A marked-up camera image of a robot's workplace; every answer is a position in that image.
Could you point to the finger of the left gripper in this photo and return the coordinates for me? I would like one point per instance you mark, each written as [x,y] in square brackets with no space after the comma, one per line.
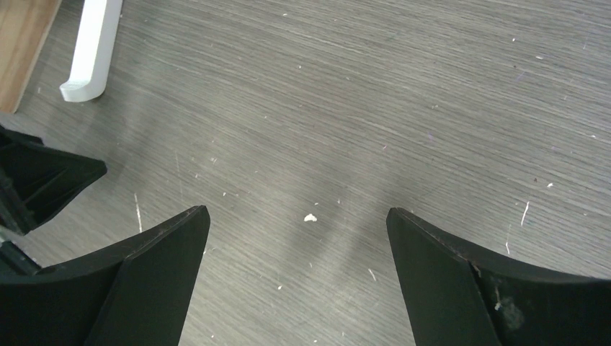
[38,182]

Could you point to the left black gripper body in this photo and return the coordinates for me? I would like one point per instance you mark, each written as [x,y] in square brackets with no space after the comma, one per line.
[14,261]

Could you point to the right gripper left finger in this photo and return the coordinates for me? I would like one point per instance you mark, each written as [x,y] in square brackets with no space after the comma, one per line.
[133,292]

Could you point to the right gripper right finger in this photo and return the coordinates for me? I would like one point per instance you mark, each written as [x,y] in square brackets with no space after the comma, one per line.
[459,293]

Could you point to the metal clothes rack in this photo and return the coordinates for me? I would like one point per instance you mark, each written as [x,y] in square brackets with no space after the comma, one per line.
[93,51]

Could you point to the wooden tray base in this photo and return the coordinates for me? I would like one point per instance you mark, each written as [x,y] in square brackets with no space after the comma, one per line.
[25,25]

